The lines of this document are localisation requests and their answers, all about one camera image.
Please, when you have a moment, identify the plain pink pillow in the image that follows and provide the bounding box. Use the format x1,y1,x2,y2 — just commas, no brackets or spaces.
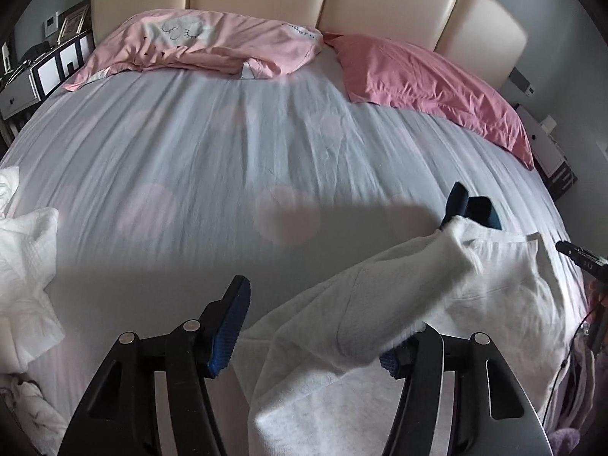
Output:
324,32,535,171

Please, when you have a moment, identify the purple fleece robe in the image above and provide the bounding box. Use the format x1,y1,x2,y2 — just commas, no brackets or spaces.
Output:
546,328,608,456

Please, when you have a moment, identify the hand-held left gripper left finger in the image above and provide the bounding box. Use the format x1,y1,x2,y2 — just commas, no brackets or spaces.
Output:
57,274,252,456

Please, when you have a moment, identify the white garment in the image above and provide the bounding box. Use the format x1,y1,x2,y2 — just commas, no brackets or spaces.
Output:
0,166,66,375

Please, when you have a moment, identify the bed with dotted grey sheet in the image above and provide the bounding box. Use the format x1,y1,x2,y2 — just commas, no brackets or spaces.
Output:
0,47,590,456

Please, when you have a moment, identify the light grey garment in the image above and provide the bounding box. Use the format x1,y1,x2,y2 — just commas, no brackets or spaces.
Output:
0,373,70,445

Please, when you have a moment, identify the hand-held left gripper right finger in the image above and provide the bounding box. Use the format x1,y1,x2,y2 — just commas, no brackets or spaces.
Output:
379,323,554,456

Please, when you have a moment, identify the photo frame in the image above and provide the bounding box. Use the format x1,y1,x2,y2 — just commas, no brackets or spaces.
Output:
57,2,91,43

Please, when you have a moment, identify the dark small bundle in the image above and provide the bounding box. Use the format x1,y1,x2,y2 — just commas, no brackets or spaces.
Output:
21,42,54,60

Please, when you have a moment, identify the pink pillow with cloud print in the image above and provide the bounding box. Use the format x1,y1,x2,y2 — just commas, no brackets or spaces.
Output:
64,8,325,92

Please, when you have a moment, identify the white bedside table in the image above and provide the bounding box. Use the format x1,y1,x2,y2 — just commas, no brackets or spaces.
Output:
0,28,96,122
513,104,579,200

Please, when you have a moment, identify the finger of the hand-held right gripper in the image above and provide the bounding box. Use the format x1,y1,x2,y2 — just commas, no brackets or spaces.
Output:
441,181,470,230
465,196,503,231

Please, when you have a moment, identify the person's right hand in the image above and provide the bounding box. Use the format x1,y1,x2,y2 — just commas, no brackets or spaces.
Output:
589,279,608,312

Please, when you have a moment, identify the grey printed sweatshirt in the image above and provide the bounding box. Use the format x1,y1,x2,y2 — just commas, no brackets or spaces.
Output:
233,216,585,456

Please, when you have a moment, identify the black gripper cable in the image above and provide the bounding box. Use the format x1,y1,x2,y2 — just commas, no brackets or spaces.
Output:
544,306,597,416

